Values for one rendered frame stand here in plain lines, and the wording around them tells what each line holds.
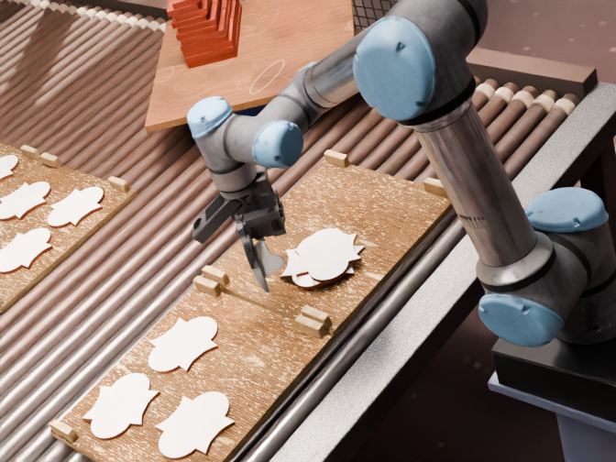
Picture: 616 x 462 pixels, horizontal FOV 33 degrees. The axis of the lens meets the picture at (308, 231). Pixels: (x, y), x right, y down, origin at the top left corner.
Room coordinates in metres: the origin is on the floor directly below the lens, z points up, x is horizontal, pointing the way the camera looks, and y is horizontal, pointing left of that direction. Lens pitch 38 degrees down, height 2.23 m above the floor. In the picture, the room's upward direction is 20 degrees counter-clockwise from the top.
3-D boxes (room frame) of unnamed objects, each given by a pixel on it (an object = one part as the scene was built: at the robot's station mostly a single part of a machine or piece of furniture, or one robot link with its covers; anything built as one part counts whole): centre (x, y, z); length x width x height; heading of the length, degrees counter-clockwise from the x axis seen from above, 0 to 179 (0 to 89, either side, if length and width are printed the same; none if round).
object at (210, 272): (1.61, 0.20, 0.95); 0.06 x 0.02 x 0.03; 37
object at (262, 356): (1.36, 0.29, 0.93); 0.41 x 0.35 x 0.02; 128
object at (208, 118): (1.48, 0.08, 1.33); 0.09 x 0.08 x 0.11; 43
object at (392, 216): (1.62, -0.04, 0.93); 0.41 x 0.35 x 0.02; 127
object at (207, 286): (1.58, 0.22, 0.95); 0.06 x 0.02 x 0.03; 38
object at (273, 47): (2.29, -0.03, 1.03); 0.50 x 0.50 x 0.02; 78
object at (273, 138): (1.42, 0.00, 1.33); 0.11 x 0.11 x 0.08; 43
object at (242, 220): (1.48, 0.07, 1.17); 0.09 x 0.08 x 0.12; 82
